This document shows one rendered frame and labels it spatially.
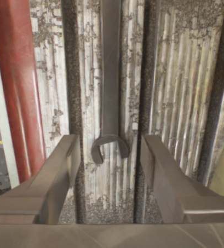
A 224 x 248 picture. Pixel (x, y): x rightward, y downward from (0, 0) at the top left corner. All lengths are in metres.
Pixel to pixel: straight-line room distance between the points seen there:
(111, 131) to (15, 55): 0.17
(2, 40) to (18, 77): 0.05
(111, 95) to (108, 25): 0.08
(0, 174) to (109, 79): 1.33
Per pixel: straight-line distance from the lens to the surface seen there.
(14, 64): 0.30
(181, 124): 0.28
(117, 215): 0.35
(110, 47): 0.24
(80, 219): 0.37
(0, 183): 1.54
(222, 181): 0.20
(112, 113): 0.25
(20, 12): 0.30
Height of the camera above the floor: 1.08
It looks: 72 degrees down
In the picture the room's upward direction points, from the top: 177 degrees clockwise
